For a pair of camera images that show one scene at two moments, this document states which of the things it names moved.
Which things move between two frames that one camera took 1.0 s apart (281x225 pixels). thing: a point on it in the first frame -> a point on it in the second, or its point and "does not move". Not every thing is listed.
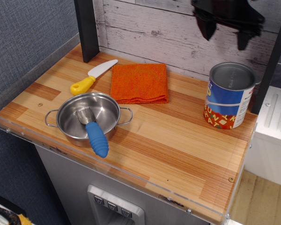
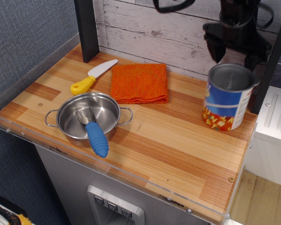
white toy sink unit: (269, 154) does not move
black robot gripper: (238, 14) -> (237, 31)
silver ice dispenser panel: (108, 209) does not move
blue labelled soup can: (230, 87) does not move
